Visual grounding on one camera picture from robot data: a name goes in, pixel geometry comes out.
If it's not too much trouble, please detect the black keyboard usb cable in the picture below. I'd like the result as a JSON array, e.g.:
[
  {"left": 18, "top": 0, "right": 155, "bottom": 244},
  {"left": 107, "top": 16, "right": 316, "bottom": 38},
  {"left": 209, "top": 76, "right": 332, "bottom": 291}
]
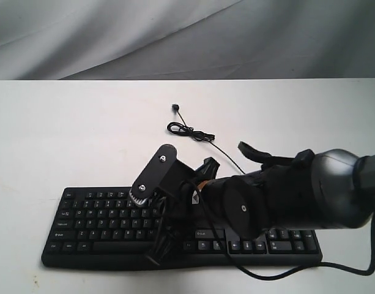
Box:
[{"left": 166, "top": 103, "right": 246, "bottom": 175}]

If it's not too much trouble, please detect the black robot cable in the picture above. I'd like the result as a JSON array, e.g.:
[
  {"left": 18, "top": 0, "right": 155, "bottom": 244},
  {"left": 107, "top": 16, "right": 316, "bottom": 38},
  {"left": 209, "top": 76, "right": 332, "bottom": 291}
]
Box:
[{"left": 180, "top": 180, "right": 375, "bottom": 281}]

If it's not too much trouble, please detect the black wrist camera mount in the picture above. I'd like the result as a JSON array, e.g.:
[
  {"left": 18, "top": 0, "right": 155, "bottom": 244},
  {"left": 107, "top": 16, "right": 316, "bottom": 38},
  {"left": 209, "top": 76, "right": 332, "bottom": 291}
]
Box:
[{"left": 129, "top": 144, "right": 201, "bottom": 208}]

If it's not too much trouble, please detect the black acer keyboard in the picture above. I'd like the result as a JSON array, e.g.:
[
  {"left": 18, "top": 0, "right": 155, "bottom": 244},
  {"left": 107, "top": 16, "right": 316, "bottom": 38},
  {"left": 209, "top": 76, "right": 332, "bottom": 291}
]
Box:
[{"left": 41, "top": 187, "right": 322, "bottom": 271}]

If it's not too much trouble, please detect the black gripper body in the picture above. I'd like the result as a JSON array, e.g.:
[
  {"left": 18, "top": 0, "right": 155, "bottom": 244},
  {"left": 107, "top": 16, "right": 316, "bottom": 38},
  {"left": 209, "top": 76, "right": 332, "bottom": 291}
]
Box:
[{"left": 155, "top": 156, "right": 269, "bottom": 241}]

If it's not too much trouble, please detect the grey backdrop cloth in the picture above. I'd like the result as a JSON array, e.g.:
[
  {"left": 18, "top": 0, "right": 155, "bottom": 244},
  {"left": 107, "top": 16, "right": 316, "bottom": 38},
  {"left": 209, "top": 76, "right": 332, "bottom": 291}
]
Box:
[{"left": 0, "top": 1, "right": 375, "bottom": 80}]

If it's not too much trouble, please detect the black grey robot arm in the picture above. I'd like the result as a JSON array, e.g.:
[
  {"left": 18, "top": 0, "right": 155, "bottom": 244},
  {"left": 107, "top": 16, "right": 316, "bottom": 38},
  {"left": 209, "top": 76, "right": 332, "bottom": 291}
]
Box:
[{"left": 133, "top": 142, "right": 375, "bottom": 265}]

